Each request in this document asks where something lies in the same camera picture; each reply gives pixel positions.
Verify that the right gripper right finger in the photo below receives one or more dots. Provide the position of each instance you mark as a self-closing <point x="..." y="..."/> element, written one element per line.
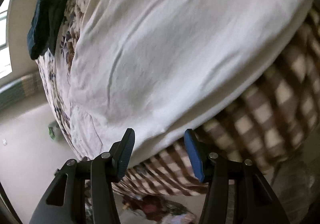
<point x="237" y="191"/>

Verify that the left striped curtain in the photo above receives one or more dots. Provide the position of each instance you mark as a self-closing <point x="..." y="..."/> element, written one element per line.
<point x="20" y="89"/>

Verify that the floral bed quilt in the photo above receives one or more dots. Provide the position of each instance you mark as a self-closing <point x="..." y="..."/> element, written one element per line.
<point x="55" y="69"/>

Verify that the plastic bag with green item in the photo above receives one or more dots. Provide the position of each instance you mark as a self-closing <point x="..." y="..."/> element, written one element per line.
<point x="54" y="131"/>

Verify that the checkered bed sheet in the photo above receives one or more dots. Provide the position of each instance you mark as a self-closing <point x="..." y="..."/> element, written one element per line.
<point x="266" y="123"/>

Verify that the window with white frame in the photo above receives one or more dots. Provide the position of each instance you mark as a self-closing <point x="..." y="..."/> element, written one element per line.
<point x="5" y="61"/>

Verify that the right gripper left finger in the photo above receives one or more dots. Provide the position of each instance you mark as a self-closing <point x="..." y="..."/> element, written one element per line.
<point x="64" y="199"/>

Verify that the white pants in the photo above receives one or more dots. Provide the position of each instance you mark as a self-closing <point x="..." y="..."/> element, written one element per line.
<point x="160" y="67"/>

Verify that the folded dark denim jeans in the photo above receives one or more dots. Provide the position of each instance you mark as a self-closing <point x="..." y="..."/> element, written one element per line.
<point x="45" y="26"/>

